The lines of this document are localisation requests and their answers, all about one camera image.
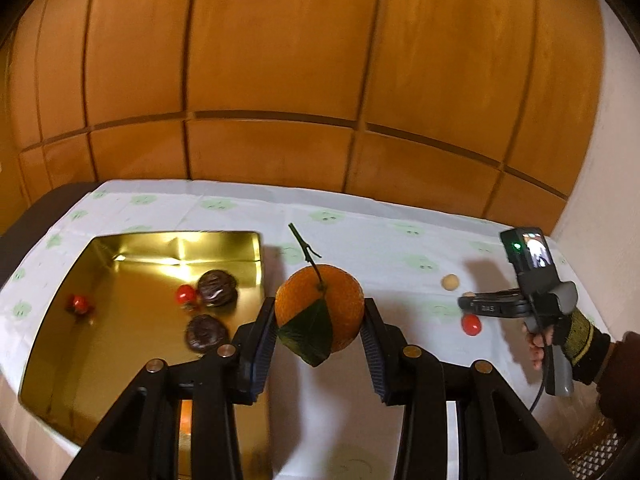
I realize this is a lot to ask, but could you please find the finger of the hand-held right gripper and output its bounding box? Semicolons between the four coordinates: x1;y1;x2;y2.
457;289;532;319

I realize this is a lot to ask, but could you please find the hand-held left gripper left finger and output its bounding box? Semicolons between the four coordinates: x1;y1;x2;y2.
62;297;279;480

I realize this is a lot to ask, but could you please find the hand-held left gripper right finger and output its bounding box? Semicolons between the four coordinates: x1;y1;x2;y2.
362;297;571;480

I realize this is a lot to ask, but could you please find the dark brown round fruit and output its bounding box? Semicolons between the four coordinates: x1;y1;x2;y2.
185;314;224;352
196;269;238;307

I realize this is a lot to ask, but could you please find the large orange with green leaf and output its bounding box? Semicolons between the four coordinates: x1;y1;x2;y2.
275;223;365;368

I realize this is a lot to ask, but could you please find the gold metal tin tray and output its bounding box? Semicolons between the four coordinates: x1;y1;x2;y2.
19;231;273;478

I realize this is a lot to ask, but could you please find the person's right forearm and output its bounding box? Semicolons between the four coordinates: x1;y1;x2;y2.
549;307;640;433

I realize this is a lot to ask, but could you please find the person's right hand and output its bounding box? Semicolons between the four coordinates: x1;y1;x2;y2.
521;319;557;372

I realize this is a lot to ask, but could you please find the white green-patterned tablecloth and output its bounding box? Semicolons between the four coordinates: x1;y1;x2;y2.
0;179;609;480

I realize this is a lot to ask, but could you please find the wicker chair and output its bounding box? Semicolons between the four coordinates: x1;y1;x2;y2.
561;409;628;480

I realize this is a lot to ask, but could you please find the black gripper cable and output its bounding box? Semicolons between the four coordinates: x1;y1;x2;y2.
526;355;552;415

